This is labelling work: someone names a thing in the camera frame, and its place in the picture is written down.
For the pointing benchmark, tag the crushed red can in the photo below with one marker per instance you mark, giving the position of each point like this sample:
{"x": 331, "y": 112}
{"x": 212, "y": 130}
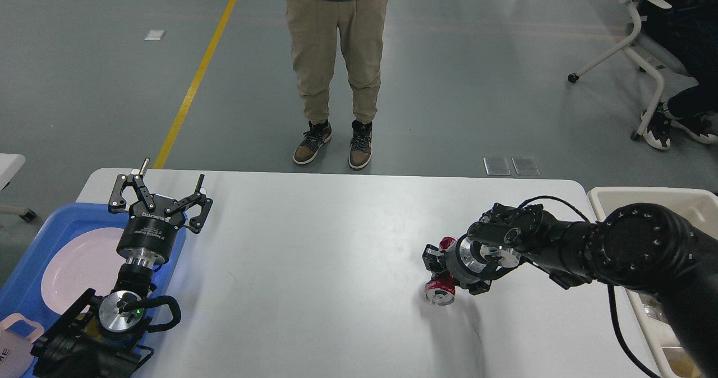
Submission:
{"x": 440, "y": 289}

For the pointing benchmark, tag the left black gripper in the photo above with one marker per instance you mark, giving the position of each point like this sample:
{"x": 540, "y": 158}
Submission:
{"x": 150, "y": 235}

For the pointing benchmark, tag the beige plastic bin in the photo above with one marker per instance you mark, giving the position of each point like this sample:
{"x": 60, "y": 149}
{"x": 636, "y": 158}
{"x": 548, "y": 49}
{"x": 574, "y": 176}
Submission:
{"x": 698, "y": 207}

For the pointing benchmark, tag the person in dark trousers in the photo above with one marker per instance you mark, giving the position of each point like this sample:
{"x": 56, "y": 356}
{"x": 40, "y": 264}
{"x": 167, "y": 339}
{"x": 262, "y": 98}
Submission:
{"x": 688, "y": 30}

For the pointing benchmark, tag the pink HOME mug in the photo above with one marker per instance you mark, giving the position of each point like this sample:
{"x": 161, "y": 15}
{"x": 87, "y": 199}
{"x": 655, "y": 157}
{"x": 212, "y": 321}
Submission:
{"x": 16, "y": 349}

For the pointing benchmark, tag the white side table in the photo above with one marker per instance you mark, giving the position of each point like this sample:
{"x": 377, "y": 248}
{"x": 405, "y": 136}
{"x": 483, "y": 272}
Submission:
{"x": 10, "y": 165}

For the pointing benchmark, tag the person in khaki trousers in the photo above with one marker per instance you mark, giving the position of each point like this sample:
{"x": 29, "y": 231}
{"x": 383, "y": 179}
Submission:
{"x": 319, "y": 30}

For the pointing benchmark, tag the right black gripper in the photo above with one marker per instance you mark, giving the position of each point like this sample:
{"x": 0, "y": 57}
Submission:
{"x": 464, "y": 260}

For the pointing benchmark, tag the pink plate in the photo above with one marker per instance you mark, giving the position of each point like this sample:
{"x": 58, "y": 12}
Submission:
{"x": 87, "y": 261}

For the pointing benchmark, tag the white office chair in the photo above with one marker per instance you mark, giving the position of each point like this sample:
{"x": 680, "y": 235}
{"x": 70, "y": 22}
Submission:
{"x": 646, "y": 53}

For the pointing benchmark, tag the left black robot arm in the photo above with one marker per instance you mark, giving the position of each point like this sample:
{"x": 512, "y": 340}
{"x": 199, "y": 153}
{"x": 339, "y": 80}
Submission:
{"x": 100, "y": 335}

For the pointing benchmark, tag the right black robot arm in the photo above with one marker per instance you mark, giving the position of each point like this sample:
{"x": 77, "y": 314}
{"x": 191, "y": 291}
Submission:
{"x": 644, "y": 247}

